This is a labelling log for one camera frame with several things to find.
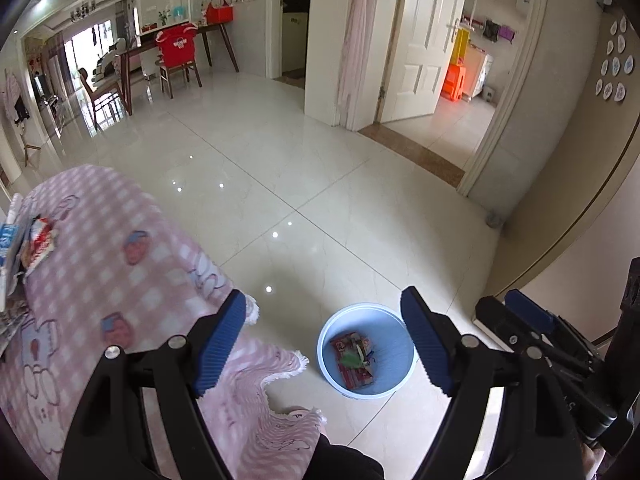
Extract group of wall plates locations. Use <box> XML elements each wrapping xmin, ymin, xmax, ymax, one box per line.
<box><xmin>594</xmin><ymin>16</ymin><xmax>632</xmax><ymax>105</ymax></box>

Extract wooden chair with shirt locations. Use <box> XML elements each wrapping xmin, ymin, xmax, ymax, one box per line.
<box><xmin>159</xmin><ymin>57</ymin><xmax>203</xmax><ymax>100</ymax></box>

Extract dark wooden dining table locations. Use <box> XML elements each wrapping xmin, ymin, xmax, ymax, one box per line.
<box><xmin>117</xmin><ymin>22</ymin><xmax>241</xmax><ymax>116</ymax></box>

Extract orange plastic stool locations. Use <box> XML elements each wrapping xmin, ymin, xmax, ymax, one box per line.
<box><xmin>442</xmin><ymin>62</ymin><xmax>468</xmax><ymax>102</ymax></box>

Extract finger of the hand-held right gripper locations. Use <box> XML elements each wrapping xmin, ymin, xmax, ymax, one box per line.
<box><xmin>474</xmin><ymin>296</ymin><xmax>551</xmax><ymax>361</ymax></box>
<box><xmin>504</xmin><ymin>289</ymin><xmax>603</xmax><ymax>376</ymax></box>

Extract white panel door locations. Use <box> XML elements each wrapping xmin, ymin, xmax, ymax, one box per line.
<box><xmin>375</xmin><ymin>0</ymin><xmax>473</xmax><ymax>123</ymax></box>

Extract grey printed wrapper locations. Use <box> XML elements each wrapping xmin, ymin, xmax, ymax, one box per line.
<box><xmin>0</xmin><ymin>305</ymin><xmax>28</xmax><ymax>361</ymax></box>

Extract blue white packet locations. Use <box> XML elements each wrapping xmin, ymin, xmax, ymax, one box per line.
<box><xmin>0</xmin><ymin>222</ymin><xmax>23</xmax><ymax>283</ymax></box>

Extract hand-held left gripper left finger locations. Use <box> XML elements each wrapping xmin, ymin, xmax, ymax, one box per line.
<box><xmin>57</xmin><ymin>289</ymin><xmax>247</xmax><ymax>480</ymax></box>

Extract red snack wrapper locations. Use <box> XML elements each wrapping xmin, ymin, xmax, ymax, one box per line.
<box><xmin>330</xmin><ymin>331</ymin><xmax>377</xmax><ymax>391</ymax></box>

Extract red shirt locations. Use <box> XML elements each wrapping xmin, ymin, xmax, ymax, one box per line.
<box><xmin>156</xmin><ymin>24</ymin><xmax>201</xmax><ymax>68</ymax></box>

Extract pink checkered cartoon blanket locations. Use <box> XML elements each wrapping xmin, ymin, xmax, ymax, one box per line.
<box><xmin>0</xmin><ymin>164</ymin><xmax>326</xmax><ymax>480</ymax></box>

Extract person's black trousers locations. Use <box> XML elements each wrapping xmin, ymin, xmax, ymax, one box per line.
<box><xmin>305</xmin><ymin>432</ymin><xmax>386</xmax><ymax>480</ymax></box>

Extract red white snack packet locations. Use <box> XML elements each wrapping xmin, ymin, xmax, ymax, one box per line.
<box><xmin>20</xmin><ymin>216</ymin><xmax>59</xmax><ymax>277</ymax></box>

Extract light blue trash bin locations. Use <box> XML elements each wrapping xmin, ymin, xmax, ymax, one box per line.
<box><xmin>316</xmin><ymin>302</ymin><xmax>416</xmax><ymax>401</ymax></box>

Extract red gift bag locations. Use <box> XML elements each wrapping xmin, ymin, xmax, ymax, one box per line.
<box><xmin>206</xmin><ymin>0</ymin><xmax>236</xmax><ymax>25</ymax></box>

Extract hanging pink garment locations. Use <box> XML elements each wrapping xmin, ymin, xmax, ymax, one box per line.
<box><xmin>337</xmin><ymin>0</ymin><xmax>381</xmax><ymax>128</ymax></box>

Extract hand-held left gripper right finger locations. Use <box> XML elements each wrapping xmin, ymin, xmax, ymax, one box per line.
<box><xmin>400</xmin><ymin>286</ymin><xmax>587</xmax><ymax>480</ymax></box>

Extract massage chair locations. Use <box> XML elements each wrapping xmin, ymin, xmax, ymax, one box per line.
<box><xmin>95</xmin><ymin>40</ymin><xmax>126</xmax><ymax>78</ymax></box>

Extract wooden dining chair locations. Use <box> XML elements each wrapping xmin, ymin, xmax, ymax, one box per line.
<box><xmin>77</xmin><ymin>67</ymin><xmax>126</xmax><ymax>133</ymax></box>

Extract hanging pink jacket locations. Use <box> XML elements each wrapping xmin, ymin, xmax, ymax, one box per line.
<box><xmin>0</xmin><ymin>72</ymin><xmax>31</xmax><ymax>126</ymax></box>

